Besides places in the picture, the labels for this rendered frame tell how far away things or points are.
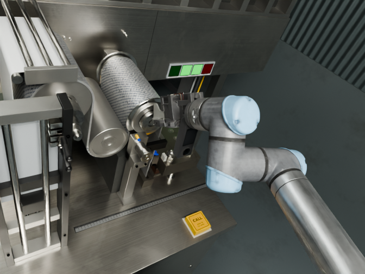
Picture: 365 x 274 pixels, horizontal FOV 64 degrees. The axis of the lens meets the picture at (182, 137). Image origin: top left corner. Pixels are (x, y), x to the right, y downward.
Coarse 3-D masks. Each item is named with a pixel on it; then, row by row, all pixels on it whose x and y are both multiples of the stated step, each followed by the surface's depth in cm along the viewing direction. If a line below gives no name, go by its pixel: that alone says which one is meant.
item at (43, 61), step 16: (0, 0) 74; (16, 0) 75; (32, 0) 77; (16, 32) 64; (32, 32) 66; (48, 32) 68; (16, 48) 63; (32, 48) 65; (48, 48) 66; (32, 64) 58; (48, 64) 59; (64, 64) 61; (32, 80) 58; (48, 80) 59; (64, 80) 61
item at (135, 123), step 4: (148, 104) 84; (152, 104) 84; (160, 104) 86; (144, 108) 83; (148, 108) 84; (152, 108) 85; (160, 108) 86; (140, 112) 83; (144, 112) 84; (136, 116) 84; (140, 116) 84; (136, 120) 85; (132, 124) 86; (136, 124) 86; (136, 128) 87; (140, 128) 88; (156, 128) 92; (148, 132) 92
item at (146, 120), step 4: (148, 112) 85; (152, 112) 85; (144, 116) 84; (148, 116) 84; (152, 116) 85; (140, 120) 85; (144, 120) 85; (148, 120) 85; (140, 124) 86; (144, 124) 86; (148, 124) 87; (152, 124) 88; (144, 128) 87; (148, 128) 88; (152, 128) 89
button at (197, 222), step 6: (186, 216) 106; (192, 216) 106; (198, 216) 107; (204, 216) 108; (186, 222) 106; (192, 222) 104; (198, 222) 105; (204, 222) 106; (192, 228) 103; (198, 228) 103; (204, 228) 104
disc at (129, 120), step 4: (148, 100) 83; (152, 100) 83; (156, 100) 84; (140, 104) 82; (144, 104) 83; (136, 108) 82; (140, 108) 83; (132, 112) 82; (136, 112) 83; (128, 116) 83; (132, 116) 84; (128, 120) 84; (132, 120) 85; (128, 124) 85; (128, 128) 86; (132, 128) 87; (132, 132) 89; (136, 132) 90; (152, 132) 94
